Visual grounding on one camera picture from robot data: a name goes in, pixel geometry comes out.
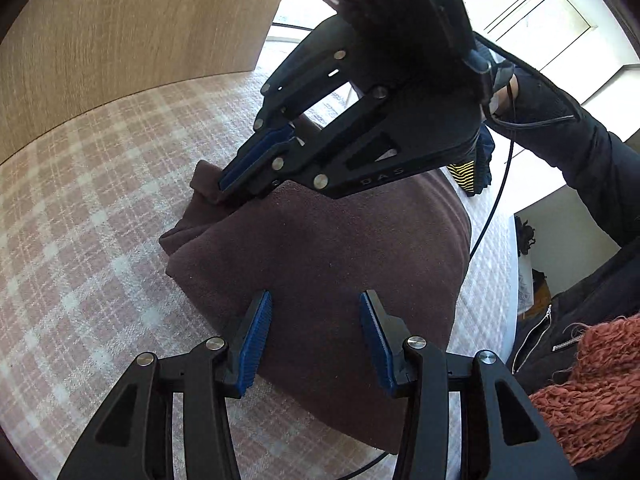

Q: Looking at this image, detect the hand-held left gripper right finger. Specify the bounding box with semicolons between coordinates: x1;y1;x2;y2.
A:
359;290;578;480

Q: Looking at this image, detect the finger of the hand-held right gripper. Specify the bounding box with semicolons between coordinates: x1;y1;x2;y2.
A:
227;86;482;199
217;19;362;194

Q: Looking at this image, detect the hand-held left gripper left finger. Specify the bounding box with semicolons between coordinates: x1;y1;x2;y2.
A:
57;290;273;480

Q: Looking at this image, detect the brown fleece garment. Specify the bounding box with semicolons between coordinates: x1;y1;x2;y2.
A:
159;160;473;454

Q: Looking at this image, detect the person's right forearm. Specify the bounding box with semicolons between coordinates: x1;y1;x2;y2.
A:
487;66;640;250

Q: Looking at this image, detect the black garment with yellow stripes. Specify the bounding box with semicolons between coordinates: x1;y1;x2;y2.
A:
447;160;490;198

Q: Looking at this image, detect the pink plaid blanket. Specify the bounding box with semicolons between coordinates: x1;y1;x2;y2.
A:
0;67;519;480

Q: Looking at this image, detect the oak veneer board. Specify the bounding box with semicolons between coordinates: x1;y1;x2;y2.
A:
0;0;292;167

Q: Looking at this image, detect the orange knit scarf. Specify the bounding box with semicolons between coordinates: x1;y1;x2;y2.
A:
527;312;640;467

